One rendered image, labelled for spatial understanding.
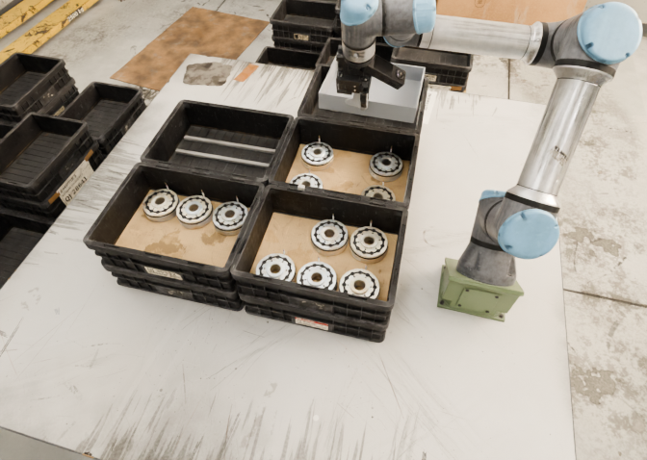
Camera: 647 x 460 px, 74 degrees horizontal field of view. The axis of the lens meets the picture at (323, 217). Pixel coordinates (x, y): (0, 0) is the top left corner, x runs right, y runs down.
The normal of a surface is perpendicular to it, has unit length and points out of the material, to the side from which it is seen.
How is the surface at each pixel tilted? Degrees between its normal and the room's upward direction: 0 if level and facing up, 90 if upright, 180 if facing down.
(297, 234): 0
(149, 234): 0
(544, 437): 0
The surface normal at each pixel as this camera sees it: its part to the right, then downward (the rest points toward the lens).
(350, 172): -0.01, -0.61
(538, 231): -0.08, 0.34
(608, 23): -0.01, 0.09
